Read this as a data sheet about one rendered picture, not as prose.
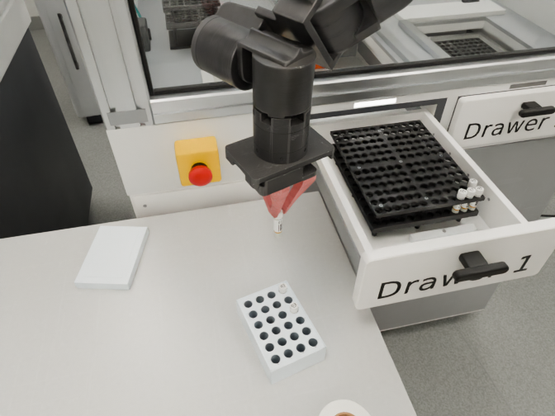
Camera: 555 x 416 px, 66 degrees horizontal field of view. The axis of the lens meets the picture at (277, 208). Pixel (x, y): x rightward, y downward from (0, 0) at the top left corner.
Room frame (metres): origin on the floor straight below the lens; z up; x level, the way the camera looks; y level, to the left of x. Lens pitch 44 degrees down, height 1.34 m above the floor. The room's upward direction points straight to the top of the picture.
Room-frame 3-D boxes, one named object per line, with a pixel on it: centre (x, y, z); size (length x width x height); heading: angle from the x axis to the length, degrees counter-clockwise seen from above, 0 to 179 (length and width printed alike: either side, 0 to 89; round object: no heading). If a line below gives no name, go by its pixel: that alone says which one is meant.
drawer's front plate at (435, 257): (0.37, -0.25, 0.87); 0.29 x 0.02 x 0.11; 103
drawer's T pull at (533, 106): (0.73, -0.49, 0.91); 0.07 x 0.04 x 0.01; 103
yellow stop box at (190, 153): (0.60, 0.14, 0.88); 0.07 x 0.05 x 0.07; 103
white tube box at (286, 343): (0.33, 0.00, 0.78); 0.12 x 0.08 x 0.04; 25
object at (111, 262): (0.47, 0.28, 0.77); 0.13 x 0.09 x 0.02; 178
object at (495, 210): (0.58, -0.20, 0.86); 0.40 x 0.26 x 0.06; 13
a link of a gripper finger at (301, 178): (0.37, 0.00, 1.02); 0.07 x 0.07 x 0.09; 33
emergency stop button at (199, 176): (0.56, 0.13, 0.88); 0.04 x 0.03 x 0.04; 103
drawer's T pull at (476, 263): (0.35, -0.25, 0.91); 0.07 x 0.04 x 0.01; 103
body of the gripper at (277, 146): (0.37, 0.00, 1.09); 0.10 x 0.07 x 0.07; 123
